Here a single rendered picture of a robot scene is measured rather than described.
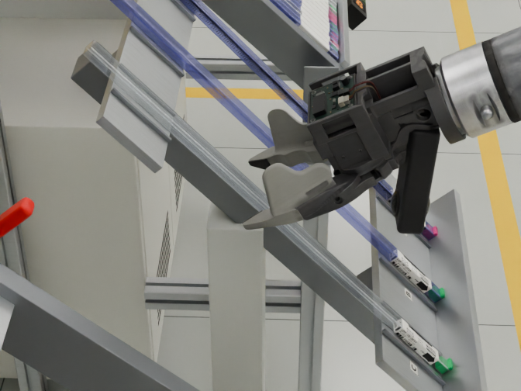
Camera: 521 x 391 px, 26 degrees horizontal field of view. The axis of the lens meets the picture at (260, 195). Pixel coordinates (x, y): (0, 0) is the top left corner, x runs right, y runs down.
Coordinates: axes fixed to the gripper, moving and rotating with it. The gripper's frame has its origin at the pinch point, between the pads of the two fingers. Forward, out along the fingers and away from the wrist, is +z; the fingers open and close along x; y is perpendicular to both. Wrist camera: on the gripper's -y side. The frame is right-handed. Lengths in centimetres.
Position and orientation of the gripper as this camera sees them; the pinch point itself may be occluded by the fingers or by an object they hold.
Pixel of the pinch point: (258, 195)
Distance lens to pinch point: 105.6
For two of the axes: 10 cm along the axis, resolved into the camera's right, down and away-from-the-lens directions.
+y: -4.6, -7.2, -5.2
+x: -0.5, 6.1, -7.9
